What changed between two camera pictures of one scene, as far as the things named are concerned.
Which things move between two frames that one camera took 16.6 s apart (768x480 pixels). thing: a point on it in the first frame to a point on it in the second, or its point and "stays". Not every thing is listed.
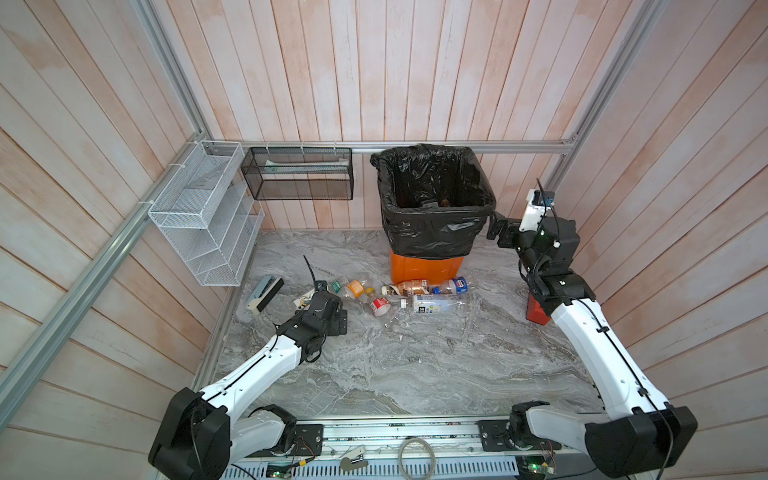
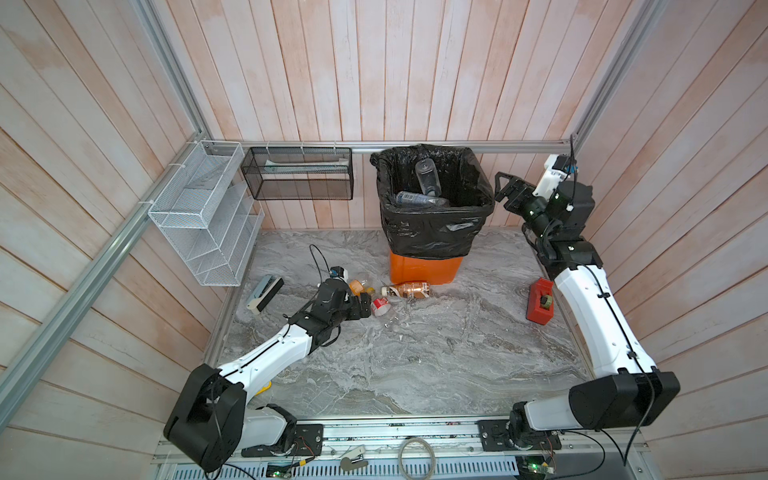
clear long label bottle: (432, 303) to (411, 198)
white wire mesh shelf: (206, 210) stays
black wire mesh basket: (300, 173) stays
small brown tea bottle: (407, 288) stays
